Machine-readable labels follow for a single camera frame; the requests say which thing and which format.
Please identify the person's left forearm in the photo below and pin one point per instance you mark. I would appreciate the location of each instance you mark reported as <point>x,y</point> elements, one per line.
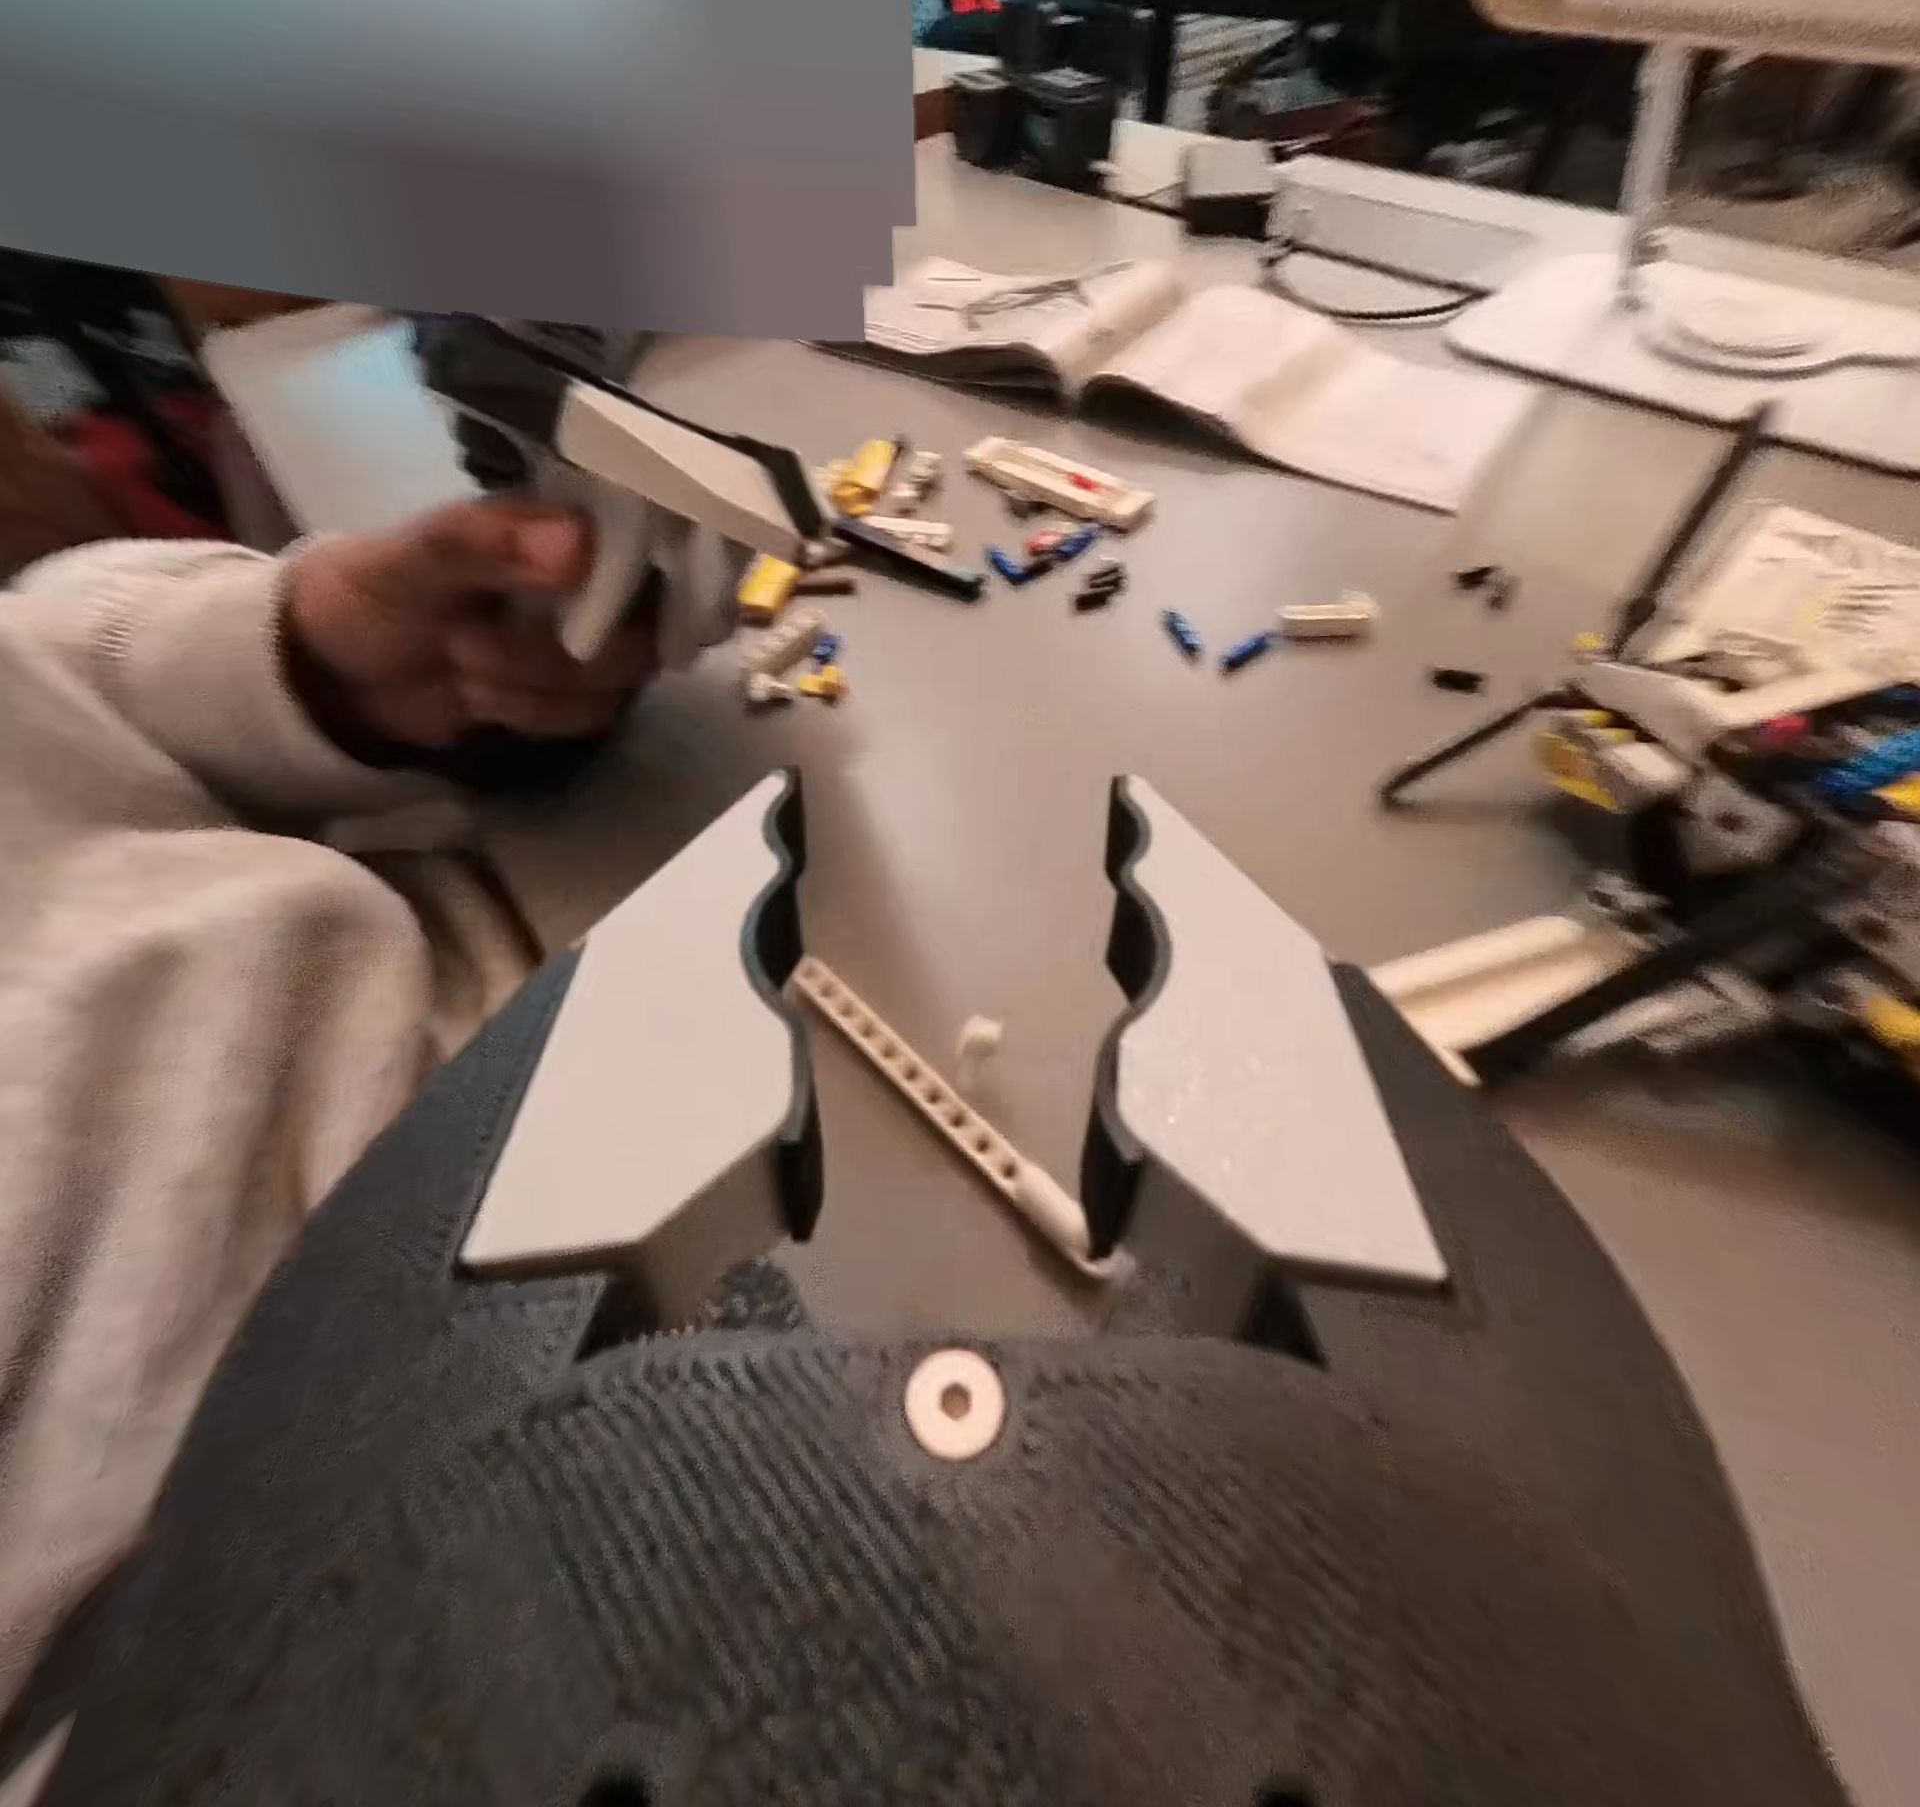
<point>150,682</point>

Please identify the person's left hand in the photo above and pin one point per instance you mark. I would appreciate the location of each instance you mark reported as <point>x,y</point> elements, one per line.
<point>436,623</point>

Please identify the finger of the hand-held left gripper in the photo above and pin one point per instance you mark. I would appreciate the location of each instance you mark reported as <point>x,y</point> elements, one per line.
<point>675,472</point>

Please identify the small yellow lego piece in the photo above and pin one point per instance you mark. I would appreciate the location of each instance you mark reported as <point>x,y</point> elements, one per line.
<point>826,684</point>

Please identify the black box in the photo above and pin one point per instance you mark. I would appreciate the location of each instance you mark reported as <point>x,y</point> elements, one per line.
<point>1050,127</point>

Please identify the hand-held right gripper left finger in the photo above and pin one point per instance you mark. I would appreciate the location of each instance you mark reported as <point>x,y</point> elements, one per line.
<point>645,1088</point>

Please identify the black lego pin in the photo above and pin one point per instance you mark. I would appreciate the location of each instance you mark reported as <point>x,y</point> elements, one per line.
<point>1477,580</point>
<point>1458,682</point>

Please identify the small white lego connector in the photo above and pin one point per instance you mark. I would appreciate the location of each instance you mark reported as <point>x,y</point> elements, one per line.
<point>922,477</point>

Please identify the white angled lego beam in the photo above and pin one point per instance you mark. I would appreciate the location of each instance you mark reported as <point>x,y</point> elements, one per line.
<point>1326,617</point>

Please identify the long white lego beam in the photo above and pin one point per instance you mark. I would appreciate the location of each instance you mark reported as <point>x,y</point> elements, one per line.
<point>919,1083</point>

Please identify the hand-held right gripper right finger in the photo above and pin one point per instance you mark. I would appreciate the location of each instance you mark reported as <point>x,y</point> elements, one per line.
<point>1259,1101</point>

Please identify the small grey box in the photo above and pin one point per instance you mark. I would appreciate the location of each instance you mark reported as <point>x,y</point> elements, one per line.
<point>1228,179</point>

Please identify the long white box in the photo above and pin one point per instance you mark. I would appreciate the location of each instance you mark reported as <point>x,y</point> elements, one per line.
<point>1409,225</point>

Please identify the white monitor stand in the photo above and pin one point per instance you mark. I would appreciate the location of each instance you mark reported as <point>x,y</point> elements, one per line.
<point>1657,141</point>

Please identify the white printed paper sheet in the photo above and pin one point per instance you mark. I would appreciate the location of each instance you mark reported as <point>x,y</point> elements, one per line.
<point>1831,592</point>

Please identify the open instruction booklet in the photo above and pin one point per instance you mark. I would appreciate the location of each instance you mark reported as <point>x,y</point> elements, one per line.
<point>1275,367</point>

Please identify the small white lego pin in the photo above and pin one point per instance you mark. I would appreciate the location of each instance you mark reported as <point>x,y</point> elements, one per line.
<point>978,1049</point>
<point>769,688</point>

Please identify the blue lego pin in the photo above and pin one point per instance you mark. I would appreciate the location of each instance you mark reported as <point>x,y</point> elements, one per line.
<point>1247,650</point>
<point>1180,633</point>

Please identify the long black lego beam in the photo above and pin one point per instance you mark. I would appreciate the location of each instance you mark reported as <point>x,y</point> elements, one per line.
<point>938,574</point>

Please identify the short white lego beam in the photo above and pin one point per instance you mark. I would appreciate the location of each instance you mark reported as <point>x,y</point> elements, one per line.
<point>785,639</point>
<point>909,531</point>

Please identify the person's grey hoodie torso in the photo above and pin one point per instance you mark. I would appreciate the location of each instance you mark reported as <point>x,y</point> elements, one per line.
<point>150,1088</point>

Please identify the large lego vehicle model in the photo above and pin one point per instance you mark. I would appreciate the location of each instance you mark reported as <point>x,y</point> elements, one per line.
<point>1800,787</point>

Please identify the cluster of small lego pins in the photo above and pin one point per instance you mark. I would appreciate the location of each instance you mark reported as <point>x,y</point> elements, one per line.
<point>1020,563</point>

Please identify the white lego frame assembly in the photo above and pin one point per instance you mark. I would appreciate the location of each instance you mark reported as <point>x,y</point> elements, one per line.
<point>1057,479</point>

